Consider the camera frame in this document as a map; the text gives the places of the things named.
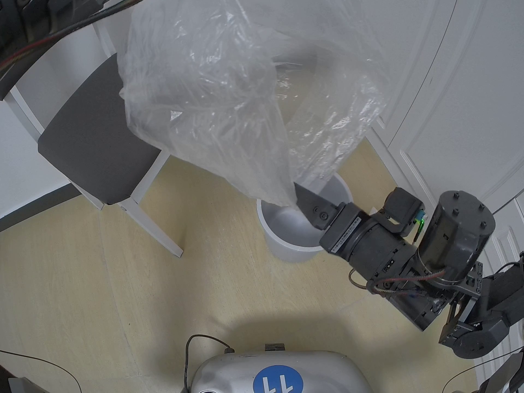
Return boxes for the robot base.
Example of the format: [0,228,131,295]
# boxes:
[189,343,373,393]

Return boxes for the white wardrobe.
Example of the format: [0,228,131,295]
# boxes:
[348,0,524,388]

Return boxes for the black cable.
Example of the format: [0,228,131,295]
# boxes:
[0,350,81,393]
[443,344,524,393]
[183,334,235,392]

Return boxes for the white chair grey seat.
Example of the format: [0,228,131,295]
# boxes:
[0,15,185,258]

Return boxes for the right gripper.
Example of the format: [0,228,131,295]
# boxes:
[319,202,416,279]

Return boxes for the white trash bin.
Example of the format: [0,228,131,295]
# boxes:
[257,172,355,263]

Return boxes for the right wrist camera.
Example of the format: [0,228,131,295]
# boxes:
[370,187,427,240]

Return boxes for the clear plastic bag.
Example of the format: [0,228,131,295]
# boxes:
[119,0,389,209]

